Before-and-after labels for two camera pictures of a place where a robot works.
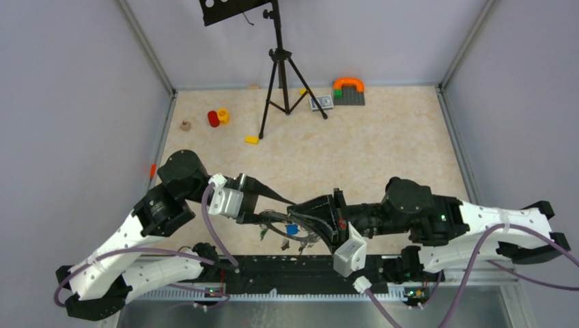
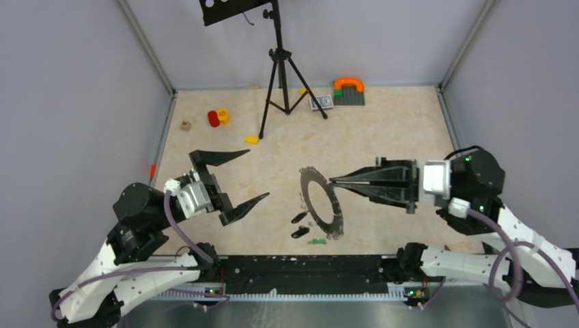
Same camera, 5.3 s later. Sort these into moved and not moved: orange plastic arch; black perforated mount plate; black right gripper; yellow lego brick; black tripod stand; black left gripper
Moved: black right gripper; black left gripper
Not moved: orange plastic arch; black perforated mount plate; yellow lego brick; black tripod stand
